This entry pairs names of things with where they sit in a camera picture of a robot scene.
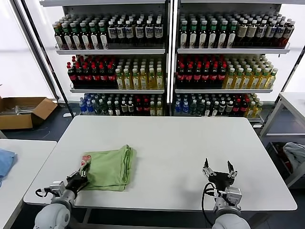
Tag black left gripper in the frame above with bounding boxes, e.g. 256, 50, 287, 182
66, 167, 89, 191

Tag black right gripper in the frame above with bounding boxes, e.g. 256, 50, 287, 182
203, 158, 238, 191

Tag light green polo shirt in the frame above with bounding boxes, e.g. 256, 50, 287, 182
80, 144, 138, 192

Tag grey white clothes pile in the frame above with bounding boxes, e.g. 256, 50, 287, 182
282, 142, 305, 178

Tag silver left wrist module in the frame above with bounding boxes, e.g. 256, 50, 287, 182
49, 181, 66, 198

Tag silver wrist module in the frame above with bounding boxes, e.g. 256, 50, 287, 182
224, 187, 243, 206
49, 181, 66, 198

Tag silver right wrist module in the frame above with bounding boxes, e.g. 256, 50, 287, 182
224, 187, 243, 206

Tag blue folded cloth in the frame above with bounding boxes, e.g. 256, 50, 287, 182
0, 147, 19, 187

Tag open cardboard box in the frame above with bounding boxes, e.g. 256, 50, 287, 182
0, 96, 59, 131

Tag clear wrapped items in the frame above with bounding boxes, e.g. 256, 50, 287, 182
0, 104, 36, 116

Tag white framed side table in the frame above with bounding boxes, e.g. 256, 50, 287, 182
258, 92, 305, 189

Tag white vertical light strip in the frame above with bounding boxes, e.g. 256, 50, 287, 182
166, 0, 179, 104

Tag black slanted metal pole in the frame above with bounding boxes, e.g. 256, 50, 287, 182
273, 45, 305, 107
21, 0, 74, 118

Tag grey shelf unit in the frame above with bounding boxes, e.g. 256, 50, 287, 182
173, 0, 293, 126
39, 0, 171, 117

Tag dark tea bottle green cap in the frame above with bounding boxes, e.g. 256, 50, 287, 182
209, 20, 220, 49
227, 20, 239, 48
62, 22, 73, 50
71, 22, 82, 50
80, 22, 91, 50
89, 21, 100, 50
199, 20, 210, 49
189, 20, 200, 49
98, 21, 109, 50
54, 22, 65, 50
218, 20, 229, 49
179, 20, 190, 49

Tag dark bottle beige label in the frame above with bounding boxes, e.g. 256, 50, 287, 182
237, 20, 250, 47
247, 20, 259, 47

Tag dark bottle blue white label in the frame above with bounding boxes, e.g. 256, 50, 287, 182
135, 20, 145, 45
145, 20, 155, 45
154, 20, 164, 45
265, 20, 278, 47
274, 21, 287, 47
283, 21, 296, 47
256, 20, 269, 47
108, 21, 118, 45
116, 21, 126, 45
125, 20, 134, 45

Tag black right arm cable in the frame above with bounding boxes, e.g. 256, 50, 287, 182
201, 183, 224, 227

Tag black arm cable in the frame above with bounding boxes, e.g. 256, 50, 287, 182
201, 183, 224, 227
35, 187, 52, 198

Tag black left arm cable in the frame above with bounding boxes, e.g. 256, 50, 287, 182
35, 187, 52, 198

